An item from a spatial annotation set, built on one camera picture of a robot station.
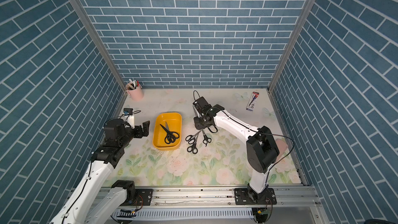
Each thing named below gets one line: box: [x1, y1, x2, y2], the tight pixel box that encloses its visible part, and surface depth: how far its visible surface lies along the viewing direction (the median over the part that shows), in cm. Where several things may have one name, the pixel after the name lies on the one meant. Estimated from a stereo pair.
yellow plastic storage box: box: [152, 112, 182, 151], surface depth 97 cm
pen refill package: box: [246, 91, 260, 112], surface depth 114 cm
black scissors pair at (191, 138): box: [185, 130, 202, 145], surface depth 96 cm
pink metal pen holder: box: [125, 83, 145, 102], surface depth 113 cm
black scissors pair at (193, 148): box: [187, 132, 200, 154], surface depth 91 cm
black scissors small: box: [201, 129, 212, 147], surface depth 96 cm
